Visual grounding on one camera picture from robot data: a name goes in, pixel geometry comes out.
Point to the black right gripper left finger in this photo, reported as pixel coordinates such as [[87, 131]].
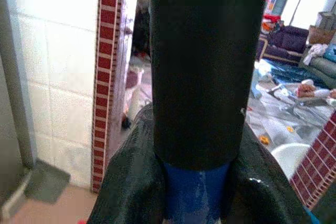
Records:
[[126, 187]]

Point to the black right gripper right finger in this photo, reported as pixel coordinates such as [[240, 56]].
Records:
[[262, 197]]

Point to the white plastic basin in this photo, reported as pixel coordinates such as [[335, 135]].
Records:
[[288, 155]]

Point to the yellow orange toy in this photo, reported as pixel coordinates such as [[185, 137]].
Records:
[[264, 140]]

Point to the blue plastic sheet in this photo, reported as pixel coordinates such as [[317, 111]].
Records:
[[283, 73]]

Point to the green sofa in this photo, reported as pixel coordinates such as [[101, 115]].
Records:
[[323, 69]]

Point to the white cloth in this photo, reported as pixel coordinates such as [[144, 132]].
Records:
[[315, 51]]

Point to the purple sofa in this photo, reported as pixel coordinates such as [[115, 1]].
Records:
[[286, 40]]

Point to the brown cardboard box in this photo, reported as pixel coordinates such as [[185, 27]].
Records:
[[321, 35]]

